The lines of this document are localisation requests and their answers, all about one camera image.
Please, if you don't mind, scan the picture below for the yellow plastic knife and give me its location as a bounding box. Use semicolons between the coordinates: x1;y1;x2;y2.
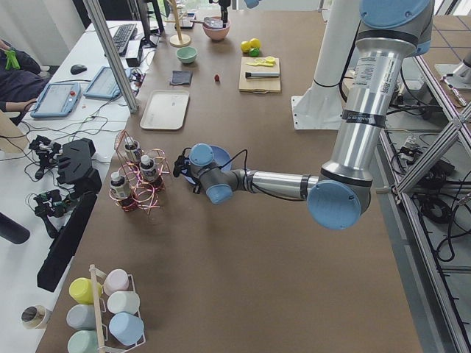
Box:
246;58;276;67

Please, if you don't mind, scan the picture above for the white wire cup rack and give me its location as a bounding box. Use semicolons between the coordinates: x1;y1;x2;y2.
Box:
89;264;146;352

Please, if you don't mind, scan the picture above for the yellow cup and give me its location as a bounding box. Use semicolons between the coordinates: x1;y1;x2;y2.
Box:
68;277;93;304

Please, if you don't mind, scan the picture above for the green lime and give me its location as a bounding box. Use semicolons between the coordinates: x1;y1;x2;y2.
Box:
249;48;260;57

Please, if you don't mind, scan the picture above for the grey folded cloth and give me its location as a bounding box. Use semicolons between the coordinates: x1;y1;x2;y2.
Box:
169;71;193;85

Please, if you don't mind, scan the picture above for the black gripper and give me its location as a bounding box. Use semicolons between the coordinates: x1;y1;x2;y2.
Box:
219;0;230;28
173;148;192;177

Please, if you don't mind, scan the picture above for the pink cup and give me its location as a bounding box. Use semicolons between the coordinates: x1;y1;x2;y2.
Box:
103;268;130;296

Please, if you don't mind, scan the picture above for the black keyboard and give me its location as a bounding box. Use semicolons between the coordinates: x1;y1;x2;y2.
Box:
113;24;137;56

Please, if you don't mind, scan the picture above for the blue teach pendant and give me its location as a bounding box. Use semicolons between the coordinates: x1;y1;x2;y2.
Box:
31;82;81;118
83;66;121;100

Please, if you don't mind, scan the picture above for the steel ice scoop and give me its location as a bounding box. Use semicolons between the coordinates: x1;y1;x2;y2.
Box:
191;17;224;29

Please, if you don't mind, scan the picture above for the black computer mouse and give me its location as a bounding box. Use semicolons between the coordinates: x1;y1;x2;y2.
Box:
70;64;88;75

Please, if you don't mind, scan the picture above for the blue teach pendant far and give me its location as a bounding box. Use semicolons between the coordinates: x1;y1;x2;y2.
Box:
83;66;121;100

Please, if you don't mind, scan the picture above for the dark tea bottle middle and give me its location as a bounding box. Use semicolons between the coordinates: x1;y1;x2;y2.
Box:
139;154;163;189

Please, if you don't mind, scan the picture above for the dark tea bottle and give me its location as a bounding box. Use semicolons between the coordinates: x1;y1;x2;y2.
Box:
110;171;137;212
124;136;142;163
139;154;163;189

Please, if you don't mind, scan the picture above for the dark tea bottle far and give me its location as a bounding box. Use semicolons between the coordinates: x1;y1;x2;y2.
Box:
124;136;142;163

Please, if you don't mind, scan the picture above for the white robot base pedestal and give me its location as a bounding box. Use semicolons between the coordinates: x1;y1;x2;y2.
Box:
291;0;360;130

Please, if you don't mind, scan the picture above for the yellow lemon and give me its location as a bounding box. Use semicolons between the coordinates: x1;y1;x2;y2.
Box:
249;38;261;49
240;41;252;53

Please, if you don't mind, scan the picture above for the dark tea bottle near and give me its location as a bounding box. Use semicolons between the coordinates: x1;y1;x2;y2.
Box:
110;171;137;212

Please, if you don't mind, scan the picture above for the light blue cup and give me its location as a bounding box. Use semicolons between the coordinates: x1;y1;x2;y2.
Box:
109;312;144;346

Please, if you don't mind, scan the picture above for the steel muddler black tip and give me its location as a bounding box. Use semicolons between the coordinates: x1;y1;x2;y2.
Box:
244;71;280;79

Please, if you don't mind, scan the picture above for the tape roll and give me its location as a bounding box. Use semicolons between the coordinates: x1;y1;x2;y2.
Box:
21;305;52;329

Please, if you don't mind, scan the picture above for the pale green cup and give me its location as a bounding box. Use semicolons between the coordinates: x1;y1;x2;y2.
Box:
67;330;99;353

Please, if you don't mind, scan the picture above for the green bowl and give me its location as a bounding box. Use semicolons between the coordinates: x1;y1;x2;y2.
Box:
176;46;198;64

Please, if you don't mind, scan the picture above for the pink bowl with ice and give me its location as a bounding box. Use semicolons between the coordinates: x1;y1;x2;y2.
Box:
202;21;230;41

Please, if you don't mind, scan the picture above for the wooden cutting board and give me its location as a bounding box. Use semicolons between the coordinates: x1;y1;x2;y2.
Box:
238;56;281;93

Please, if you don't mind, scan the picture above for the blue teach pendant near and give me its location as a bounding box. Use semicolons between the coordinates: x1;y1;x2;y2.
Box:
31;82;81;118

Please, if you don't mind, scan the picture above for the copper wire bottle rack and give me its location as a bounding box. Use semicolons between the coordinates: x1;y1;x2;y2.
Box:
109;130;170;213

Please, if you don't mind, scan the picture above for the grey blue cup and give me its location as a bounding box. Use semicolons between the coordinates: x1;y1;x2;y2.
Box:
66;304;96;330

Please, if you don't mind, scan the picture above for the blue round plate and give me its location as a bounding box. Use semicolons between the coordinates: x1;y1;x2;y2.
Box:
181;145;232;185

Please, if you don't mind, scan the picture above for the wooden cup tree stand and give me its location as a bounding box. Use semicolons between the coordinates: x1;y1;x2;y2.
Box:
167;0;191;48

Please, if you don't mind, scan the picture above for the cream rabbit tray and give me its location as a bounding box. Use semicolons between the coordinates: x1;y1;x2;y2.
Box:
140;90;190;131

